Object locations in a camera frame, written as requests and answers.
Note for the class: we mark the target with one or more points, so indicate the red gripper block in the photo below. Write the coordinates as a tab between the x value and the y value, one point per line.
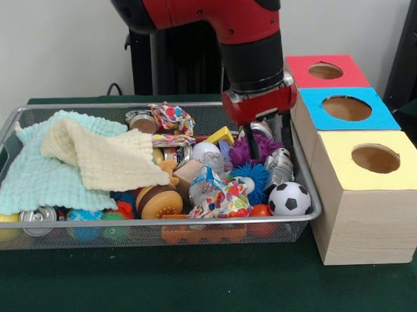
261	105

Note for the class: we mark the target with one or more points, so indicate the cream yellow cloth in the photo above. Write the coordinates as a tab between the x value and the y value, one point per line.
106	159

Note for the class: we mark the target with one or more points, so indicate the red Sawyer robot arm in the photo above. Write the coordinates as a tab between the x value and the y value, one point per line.
245	18

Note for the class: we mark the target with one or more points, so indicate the clear shallow bin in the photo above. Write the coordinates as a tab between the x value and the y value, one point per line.
207	115

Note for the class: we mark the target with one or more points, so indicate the wooden box with three holes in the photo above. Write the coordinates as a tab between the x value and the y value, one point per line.
362	226

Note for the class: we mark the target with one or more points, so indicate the purple spiky ball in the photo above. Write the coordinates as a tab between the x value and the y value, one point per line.
239	153

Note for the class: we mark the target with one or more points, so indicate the yellow block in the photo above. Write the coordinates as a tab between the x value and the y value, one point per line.
220	136

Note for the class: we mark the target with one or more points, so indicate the blue spiky ball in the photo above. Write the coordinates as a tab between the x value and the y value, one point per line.
254	185

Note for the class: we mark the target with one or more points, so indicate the black and white soccer ball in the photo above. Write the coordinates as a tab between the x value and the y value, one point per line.
289	200

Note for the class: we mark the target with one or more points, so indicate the colourful dotted packet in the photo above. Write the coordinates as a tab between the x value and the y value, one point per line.
224	200

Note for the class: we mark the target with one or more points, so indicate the wooden cube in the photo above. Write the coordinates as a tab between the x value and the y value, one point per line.
189	177

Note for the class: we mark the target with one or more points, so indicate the colourful dotted cloth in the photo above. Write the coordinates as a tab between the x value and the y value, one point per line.
173	119

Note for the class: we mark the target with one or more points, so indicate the toy burger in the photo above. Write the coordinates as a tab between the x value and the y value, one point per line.
161	202

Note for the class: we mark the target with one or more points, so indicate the black stand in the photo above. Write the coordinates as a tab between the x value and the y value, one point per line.
411	67

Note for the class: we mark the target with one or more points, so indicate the dark green table cloth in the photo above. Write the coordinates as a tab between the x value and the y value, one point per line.
199	286

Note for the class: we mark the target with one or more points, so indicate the mint green cloth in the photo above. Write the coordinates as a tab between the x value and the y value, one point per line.
31	183

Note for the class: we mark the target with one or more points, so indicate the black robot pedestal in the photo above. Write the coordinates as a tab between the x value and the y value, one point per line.
184	61

